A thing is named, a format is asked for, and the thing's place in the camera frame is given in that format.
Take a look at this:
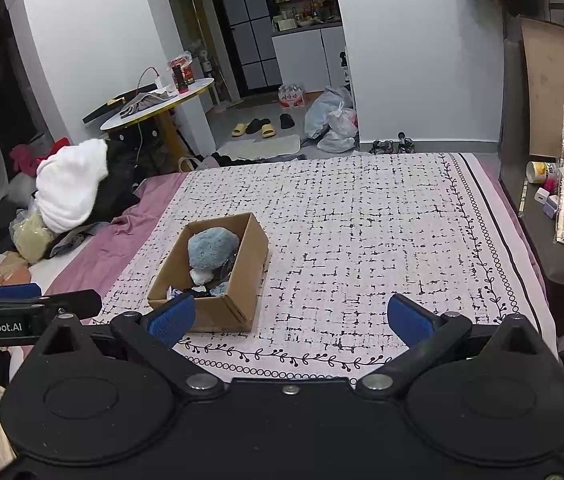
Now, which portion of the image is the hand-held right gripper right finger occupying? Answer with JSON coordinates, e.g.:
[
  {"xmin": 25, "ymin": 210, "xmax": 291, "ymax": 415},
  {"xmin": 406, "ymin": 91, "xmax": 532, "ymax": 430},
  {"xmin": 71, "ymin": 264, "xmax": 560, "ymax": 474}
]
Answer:
[{"xmin": 356, "ymin": 292, "xmax": 559, "ymax": 399}]

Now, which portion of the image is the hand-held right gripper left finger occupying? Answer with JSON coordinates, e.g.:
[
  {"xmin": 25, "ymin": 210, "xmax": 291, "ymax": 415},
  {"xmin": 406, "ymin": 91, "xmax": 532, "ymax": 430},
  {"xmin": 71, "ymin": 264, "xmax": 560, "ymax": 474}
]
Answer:
[{"xmin": 32, "ymin": 292, "xmax": 225, "ymax": 397}]

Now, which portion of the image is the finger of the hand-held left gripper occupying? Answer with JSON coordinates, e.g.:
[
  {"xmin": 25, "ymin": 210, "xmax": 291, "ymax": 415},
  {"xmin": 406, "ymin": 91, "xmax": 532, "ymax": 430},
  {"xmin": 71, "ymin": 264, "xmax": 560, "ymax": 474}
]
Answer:
[
  {"xmin": 0, "ymin": 282, "xmax": 43, "ymax": 306},
  {"xmin": 43, "ymin": 288, "xmax": 103, "ymax": 319}
]

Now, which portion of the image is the dark patterned sock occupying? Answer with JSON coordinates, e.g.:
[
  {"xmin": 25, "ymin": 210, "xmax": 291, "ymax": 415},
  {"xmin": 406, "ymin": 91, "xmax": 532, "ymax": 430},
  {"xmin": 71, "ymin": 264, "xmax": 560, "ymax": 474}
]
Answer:
[{"xmin": 177, "ymin": 285, "xmax": 213, "ymax": 301}]

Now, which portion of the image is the grey plush toy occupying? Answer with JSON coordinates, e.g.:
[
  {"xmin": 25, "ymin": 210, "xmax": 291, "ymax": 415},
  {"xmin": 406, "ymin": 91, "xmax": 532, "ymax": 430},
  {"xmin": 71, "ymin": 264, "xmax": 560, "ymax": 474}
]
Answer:
[{"xmin": 188, "ymin": 227, "xmax": 240, "ymax": 283}]

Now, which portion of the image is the cardboard box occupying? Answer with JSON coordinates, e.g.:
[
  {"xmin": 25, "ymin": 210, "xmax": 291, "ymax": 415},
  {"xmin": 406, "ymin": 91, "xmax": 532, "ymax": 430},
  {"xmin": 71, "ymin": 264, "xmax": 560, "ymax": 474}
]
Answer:
[{"xmin": 148, "ymin": 211, "xmax": 270, "ymax": 333}]

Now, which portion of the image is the beige fluffy cloth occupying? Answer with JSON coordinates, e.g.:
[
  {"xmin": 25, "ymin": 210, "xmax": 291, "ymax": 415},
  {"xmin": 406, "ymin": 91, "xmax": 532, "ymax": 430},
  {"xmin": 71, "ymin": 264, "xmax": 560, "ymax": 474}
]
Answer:
[{"xmin": 10, "ymin": 209, "xmax": 57, "ymax": 264}]

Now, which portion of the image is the crumpled grey garment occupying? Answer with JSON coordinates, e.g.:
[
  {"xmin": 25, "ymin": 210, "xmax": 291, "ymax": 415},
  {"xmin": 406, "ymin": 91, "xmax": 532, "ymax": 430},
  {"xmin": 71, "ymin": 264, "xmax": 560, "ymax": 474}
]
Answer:
[{"xmin": 46, "ymin": 220, "xmax": 112, "ymax": 261}]

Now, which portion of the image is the printed white blanket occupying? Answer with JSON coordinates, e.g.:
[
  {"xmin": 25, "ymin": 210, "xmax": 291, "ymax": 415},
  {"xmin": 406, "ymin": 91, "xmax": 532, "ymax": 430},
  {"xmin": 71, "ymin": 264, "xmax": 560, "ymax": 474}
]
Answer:
[{"xmin": 92, "ymin": 152, "xmax": 543, "ymax": 386}]

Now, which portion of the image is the white fluffy garment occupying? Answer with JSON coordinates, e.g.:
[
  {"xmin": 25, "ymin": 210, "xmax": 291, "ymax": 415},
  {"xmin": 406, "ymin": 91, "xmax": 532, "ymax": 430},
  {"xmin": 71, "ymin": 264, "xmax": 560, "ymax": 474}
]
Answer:
[{"xmin": 36, "ymin": 138, "xmax": 109, "ymax": 233}]

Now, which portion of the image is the pile of black clothes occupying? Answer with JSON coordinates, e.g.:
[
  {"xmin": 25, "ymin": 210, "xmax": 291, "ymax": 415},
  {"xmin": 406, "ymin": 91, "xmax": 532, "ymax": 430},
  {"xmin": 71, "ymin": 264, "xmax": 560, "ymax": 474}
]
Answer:
[{"xmin": 94, "ymin": 140, "xmax": 143, "ymax": 222}]

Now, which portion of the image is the red cloth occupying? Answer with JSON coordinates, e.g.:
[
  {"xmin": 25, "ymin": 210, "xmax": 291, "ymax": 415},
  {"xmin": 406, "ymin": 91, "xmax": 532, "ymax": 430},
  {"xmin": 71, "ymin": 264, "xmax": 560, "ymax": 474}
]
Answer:
[{"xmin": 10, "ymin": 136, "xmax": 70, "ymax": 178}]

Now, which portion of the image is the dark bedside furniture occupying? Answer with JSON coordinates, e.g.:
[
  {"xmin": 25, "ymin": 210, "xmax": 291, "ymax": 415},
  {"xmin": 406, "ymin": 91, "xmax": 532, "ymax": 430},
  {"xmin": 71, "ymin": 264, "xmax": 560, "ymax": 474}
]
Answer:
[{"xmin": 498, "ymin": 12, "xmax": 564, "ymax": 301}]

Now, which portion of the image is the white floor mat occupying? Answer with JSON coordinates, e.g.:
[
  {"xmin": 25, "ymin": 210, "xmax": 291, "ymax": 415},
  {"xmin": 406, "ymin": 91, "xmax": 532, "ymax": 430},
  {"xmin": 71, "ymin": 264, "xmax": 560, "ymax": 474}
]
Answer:
[{"xmin": 217, "ymin": 135, "xmax": 303, "ymax": 161}]

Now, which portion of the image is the black flat board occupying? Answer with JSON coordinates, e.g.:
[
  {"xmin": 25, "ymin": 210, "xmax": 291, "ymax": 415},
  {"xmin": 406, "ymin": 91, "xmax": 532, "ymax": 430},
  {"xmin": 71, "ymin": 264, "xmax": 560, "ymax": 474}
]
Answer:
[{"xmin": 82, "ymin": 95, "xmax": 137, "ymax": 123}]

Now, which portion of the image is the white plastic bag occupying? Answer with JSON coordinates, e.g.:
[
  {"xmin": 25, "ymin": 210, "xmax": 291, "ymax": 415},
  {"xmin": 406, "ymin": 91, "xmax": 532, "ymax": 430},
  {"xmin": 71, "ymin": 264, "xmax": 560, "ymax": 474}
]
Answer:
[{"xmin": 317, "ymin": 102, "xmax": 359, "ymax": 153}]

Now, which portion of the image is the yellow white jar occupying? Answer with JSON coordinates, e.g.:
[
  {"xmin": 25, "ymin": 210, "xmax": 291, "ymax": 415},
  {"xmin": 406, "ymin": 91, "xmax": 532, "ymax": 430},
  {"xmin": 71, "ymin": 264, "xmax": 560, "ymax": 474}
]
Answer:
[{"xmin": 526, "ymin": 161, "xmax": 560, "ymax": 183}]

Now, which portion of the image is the grey cloth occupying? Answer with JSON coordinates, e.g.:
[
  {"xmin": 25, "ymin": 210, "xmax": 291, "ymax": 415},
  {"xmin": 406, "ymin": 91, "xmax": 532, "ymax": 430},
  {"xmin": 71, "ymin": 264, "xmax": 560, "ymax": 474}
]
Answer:
[{"xmin": 119, "ymin": 89, "xmax": 173, "ymax": 118}]

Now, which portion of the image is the round white yellow-edged table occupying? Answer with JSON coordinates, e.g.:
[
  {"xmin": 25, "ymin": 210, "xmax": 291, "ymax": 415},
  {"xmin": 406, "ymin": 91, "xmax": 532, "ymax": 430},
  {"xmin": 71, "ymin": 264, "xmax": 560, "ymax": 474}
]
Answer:
[{"xmin": 99, "ymin": 77, "xmax": 215, "ymax": 159}]

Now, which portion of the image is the blue-grey plastic bag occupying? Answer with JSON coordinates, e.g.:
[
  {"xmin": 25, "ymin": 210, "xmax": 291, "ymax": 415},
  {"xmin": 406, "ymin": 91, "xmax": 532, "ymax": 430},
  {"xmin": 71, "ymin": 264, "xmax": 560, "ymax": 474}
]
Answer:
[{"xmin": 303, "ymin": 87, "xmax": 353, "ymax": 140}]

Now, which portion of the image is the red printed box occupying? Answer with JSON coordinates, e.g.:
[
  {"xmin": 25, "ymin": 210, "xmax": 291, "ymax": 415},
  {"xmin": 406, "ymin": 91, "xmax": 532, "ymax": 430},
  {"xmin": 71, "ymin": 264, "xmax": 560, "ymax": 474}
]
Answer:
[{"xmin": 169, "ymin": 55, "xmax": 193, "ymax": 86}]

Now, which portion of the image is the pack of water bottles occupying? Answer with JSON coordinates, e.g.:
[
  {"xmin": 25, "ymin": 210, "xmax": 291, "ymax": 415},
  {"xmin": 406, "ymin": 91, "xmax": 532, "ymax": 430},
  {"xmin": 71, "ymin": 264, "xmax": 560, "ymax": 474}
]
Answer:
[{"xmin": 278, "ymin": 82, "xmax": 307, "ymax": 108}]

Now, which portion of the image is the brown board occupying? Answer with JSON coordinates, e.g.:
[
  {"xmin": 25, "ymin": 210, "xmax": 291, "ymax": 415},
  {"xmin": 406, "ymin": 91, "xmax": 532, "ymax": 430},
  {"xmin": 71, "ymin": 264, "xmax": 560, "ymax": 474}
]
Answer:
[{"xmin": 519, "ymin": 15, "xmax": 564, "ymax": 161}]

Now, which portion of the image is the black grid glass door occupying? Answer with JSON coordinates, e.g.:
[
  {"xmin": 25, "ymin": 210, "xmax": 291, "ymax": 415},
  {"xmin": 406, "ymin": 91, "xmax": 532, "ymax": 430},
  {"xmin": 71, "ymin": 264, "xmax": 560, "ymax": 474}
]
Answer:
[{"xmin": 216, "ymin": 0, "xmax": 283, "ymax": 93}]

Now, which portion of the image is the white cable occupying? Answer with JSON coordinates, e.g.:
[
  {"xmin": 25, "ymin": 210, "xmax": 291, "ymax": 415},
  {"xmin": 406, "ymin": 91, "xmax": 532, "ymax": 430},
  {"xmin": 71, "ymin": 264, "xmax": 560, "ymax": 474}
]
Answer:
[{"xmin": 136, "ymin": 66, "xmax": 163, "ymax": 92}]

